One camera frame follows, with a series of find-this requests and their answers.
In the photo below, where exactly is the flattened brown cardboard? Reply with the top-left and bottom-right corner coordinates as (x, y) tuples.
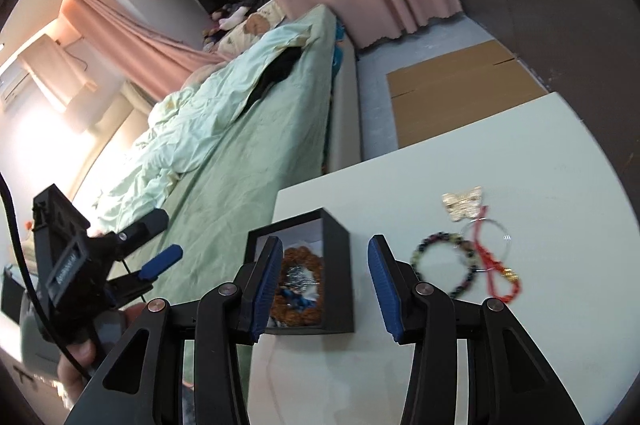
(387, 40), (547, 148)

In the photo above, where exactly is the light green bed quilt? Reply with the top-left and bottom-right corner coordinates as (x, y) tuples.
(90, 4), (340, 303)

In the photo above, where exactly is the brown rudraksha bead bracelet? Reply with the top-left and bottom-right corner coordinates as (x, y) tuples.
(269, 245), (327, 327)

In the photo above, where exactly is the black jewelry box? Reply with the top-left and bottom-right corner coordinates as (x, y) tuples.
(244, 208), (355, 335)

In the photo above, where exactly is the beige bed frame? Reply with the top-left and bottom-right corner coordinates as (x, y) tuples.
(326, 36), (361, 174)

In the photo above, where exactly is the floral pillow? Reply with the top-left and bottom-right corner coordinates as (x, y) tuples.
(203, 0), (285, 59)

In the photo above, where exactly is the black cable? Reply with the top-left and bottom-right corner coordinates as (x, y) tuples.
(0, 171), (94, 381)

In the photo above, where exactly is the gold butterfly hair clip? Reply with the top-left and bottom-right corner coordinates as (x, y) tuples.
(442, 186), (483, 223)

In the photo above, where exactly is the red knotted string bracelet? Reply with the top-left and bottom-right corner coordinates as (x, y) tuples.
(470, 204), (524, 305)

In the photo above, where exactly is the dark multicolour bead bracelet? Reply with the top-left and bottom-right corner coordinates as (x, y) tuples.
(409, 231), (481, 299)

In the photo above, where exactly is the pink side curtain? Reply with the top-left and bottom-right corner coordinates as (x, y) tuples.
(61, 0), (230, 101)

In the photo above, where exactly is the thin silver bangle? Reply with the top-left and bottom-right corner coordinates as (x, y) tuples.
(460, 217), (513, 263)

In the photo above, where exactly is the silver ball chain jewelry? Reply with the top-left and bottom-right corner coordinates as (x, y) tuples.
(284, 265), (319, 295)

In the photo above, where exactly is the person's left hand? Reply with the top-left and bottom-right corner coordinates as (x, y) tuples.
(56, 303), (145, 405)

